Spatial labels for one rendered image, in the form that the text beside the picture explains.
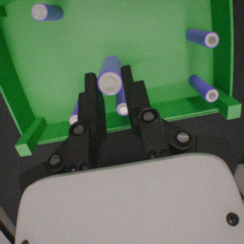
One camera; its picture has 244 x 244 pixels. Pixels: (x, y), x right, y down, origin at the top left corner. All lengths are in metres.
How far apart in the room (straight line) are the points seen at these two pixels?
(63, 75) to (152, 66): 0.13
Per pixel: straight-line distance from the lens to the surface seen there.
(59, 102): 0.31
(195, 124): 0.75
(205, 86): 0.26
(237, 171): 1.00
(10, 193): 1.09
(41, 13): 0.22
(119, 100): 0.24
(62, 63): 0.29
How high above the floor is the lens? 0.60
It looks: 61 degrees down
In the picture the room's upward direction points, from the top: 177 degrees clockwise
